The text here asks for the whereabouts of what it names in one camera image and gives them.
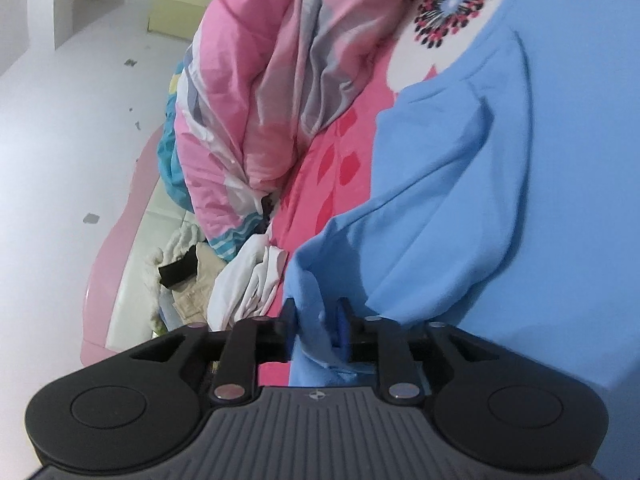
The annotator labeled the white garment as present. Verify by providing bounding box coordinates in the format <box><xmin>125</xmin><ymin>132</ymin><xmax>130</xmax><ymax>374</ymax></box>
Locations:
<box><xmin>207</xmin><ymin>232</ymin><xmax>291</xmax><ymax>333</ymax></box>

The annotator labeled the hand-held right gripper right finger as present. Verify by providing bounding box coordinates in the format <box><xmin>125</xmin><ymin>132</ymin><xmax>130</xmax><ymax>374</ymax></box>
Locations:
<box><xmin>334</xmin><ymin>297</ymin><xmax>501</xmax><ymax>403</ymax></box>

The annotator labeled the beige garment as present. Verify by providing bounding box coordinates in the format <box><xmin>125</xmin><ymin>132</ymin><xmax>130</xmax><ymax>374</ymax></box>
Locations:
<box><xmin>167</xmin><ymin>242</ymin><xmax>226</xmax><ymax>326</ymax></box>

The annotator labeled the black cloth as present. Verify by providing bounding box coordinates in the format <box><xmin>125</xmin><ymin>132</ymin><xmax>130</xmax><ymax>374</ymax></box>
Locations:
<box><xmin>158</xmin><ymin>252</ymin><xmax>198</xmax><ymax>290</ymax></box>

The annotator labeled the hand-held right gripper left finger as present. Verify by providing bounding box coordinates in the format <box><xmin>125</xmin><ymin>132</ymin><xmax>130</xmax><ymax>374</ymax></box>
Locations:
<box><xmin>131</xmin><ymin>297</ymin><xmax>301</xmax><ymax>403</ymax></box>

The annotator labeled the blue t-shirt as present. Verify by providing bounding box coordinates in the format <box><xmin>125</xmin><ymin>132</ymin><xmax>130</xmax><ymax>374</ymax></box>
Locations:
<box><xmin>285</xmin><ymin>0</ymin><xmax>640</xmax><ymax>391</ymax></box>

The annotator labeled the white fluffy blanket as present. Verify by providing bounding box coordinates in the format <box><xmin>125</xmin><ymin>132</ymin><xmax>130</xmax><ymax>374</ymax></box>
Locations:
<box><xmin>145</xmin><ymin>222</ymin><xmax>201</xmax><ymax>281</ymax></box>

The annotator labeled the pink and white headboard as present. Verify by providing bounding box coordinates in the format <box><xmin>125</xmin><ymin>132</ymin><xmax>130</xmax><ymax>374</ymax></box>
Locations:
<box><xmin>80</xmin><ymin>125</ymin><xmax>201</xmax><ymax>376</ymax></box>

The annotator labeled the pink patterned quilt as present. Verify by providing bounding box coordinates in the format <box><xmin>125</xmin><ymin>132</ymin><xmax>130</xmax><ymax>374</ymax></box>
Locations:
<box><xmin>172</xmin><ymin>0</ymin><xmax>431</xmax><ymax>241</ymax></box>

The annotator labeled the teal patterned quilt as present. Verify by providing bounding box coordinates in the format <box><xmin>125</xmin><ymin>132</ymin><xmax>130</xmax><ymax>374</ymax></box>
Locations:
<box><xmin>157</xmin><ymin>95</ymin><xmax>271</xmax><ymax>261</ymax></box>

